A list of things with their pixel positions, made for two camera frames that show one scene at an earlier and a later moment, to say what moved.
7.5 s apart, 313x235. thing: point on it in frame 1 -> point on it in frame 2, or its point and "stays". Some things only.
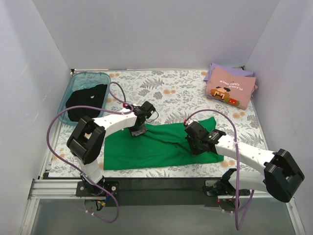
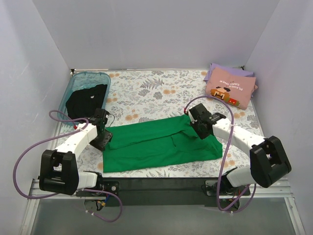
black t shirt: (91, 96) stays
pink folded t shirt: (230, 86) stays
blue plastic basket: (83, 80) stays
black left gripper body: (138, 131) -> (103, 139)
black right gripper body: (193, 146) -> (200, 129)
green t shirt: (164, 145) stays
